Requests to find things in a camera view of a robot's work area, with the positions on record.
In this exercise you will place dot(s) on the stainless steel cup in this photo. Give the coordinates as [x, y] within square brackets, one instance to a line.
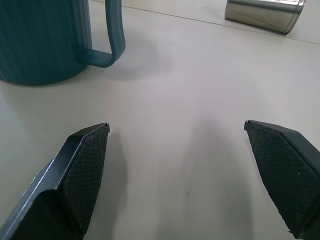
[262, 13]

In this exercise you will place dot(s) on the teal ribbed mug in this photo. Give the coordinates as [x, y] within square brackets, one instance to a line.
[42, 40]

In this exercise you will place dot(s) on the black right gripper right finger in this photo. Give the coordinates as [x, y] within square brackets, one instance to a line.
[282, 170]

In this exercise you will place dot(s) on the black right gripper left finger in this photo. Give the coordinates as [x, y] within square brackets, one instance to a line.
[75, 175]

